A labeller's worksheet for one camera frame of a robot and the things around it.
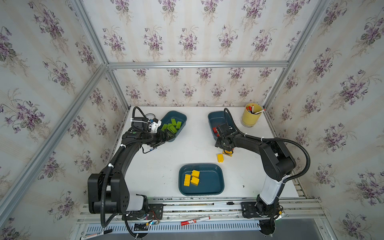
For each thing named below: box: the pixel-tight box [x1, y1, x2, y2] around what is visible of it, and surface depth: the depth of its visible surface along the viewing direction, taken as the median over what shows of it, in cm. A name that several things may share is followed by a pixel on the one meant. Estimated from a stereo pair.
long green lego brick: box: [161, 123, 171, 132], surface depth 109 cm
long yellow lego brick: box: [183, 174, 191, 187], surface depth 84 cm
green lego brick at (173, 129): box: [169, 125, 178, 134], surface depth 106 cm
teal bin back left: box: [159, 110, 188, 137], surface depth 111 cm
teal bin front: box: [178, 163, 225, 196], surface depth 84 cm
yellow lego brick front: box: [217, 154, 224, 163], surface depth 93 cm
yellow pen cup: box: [242, 103, 263, 128], surface depth 106 cm
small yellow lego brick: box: [190, 176, 200, 186], surface depth 83 cm
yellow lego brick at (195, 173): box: [192, 169, 200, 178], surface depth 86 cm
